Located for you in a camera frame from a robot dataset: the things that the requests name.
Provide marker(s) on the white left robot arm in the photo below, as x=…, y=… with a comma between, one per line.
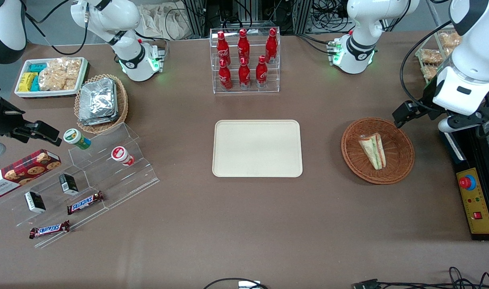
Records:
x=360, y=24

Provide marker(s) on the clear bag of crackers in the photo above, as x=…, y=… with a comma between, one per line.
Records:
x=59, y=74

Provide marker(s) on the bagged fried snack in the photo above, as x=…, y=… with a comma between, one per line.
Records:
x=429, y=72
x=431, y=56
x=449, y=39

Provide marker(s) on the beige plastic tray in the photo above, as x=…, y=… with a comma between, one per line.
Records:
x=257, y=148

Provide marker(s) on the white rectangular snack tray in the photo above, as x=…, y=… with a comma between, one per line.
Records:
x=23, y=93

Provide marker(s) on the clear acrylic stepped display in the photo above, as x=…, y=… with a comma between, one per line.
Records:
x=108, y=180

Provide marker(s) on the oval light wicker basket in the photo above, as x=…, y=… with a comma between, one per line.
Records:
x=122, y=104

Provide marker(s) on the yellow emergency stop panel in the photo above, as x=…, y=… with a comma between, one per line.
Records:
x=475, y=204

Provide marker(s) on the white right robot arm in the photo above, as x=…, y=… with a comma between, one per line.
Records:
x=120, y=24

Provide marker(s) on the clear acrylic bottle rack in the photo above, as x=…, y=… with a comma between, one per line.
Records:
x=252, y=90

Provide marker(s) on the yellow snack pack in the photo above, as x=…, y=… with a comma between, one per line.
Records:
x=27, y=82

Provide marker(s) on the teal snack pack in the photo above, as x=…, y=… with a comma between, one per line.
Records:
x=35, y=84
x=37, y=67

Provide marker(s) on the triangular sandwich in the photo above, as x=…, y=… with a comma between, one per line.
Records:
x=373, y=151

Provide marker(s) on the white cloth bags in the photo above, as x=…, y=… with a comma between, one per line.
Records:
x=164, y=20

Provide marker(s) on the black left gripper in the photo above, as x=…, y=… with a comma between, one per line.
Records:
x=428, y=100

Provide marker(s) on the red cola bottle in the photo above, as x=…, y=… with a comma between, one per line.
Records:
x=221, y=47
x=271, y=45
x=244, y=74
x=261, y=72
x=224, y=76
x=243, y=45

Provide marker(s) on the green lid snack cup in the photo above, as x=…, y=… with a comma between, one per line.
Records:
x=75, y=137

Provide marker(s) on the round brown wicker basket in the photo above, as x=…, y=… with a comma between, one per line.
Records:
x=396, y=160

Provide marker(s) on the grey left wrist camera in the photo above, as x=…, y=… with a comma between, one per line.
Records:
x=445, y=125

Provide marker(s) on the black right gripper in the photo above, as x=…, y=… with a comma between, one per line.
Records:
x=0, y=118

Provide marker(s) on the Snickers chocolate bar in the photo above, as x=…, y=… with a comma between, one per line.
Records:
x=85, y=202
x=49, y=229

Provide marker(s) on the black appliance housing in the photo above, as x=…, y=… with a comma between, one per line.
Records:
x=465, y=154

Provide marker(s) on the red Walkers cookie box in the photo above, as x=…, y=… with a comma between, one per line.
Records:
x=21, y=172

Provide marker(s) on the small black carton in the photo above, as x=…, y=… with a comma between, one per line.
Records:
x=35, y=202
x=69, y=184

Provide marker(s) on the red lid snack cup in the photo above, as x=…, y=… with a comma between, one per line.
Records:
x=120, y=155

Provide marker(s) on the silver foil packet stack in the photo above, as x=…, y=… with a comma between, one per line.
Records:
x=98, y=102

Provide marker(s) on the aluminium frame post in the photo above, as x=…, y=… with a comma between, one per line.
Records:
x=195, y=18
x=302, y=16

